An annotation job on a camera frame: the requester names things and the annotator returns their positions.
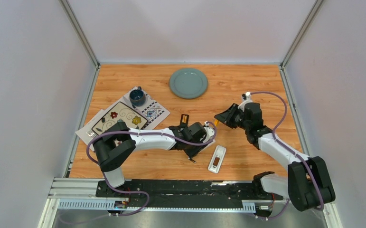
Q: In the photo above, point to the grey-green round plate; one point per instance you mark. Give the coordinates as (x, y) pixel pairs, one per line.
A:
(188, 83)

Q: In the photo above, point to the floral square plate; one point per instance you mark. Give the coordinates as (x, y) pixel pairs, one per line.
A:
(120, 112)

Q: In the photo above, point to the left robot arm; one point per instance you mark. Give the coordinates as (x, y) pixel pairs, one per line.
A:
(113, 147)

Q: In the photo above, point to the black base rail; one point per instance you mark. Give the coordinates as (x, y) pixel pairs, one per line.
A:
(199, 194)

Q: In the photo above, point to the black remote control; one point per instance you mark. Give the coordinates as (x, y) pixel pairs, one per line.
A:
(184, 121)

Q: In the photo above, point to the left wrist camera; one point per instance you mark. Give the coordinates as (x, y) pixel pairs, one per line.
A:
(210, 129)

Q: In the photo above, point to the metal fork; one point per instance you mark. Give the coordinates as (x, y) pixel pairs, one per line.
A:
(91, 134)

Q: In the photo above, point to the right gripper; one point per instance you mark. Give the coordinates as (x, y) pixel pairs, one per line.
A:
(226, 116)

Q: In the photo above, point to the dark blue cup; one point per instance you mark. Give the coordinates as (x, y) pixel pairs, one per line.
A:
(137, 97)

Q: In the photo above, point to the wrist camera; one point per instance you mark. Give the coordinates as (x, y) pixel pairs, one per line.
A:
(246, 98)
(210, 129)

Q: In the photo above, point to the patterned paper placemat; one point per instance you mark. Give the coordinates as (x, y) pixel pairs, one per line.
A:
(146, 116)

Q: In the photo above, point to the white remote with batteries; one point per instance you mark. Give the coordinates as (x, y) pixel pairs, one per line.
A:
(217, 159)

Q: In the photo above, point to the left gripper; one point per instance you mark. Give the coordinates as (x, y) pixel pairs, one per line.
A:
(192, 154)

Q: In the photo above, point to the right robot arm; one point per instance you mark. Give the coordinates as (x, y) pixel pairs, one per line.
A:
(308, 183)

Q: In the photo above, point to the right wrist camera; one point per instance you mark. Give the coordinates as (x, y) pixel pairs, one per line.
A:
(246, 98)

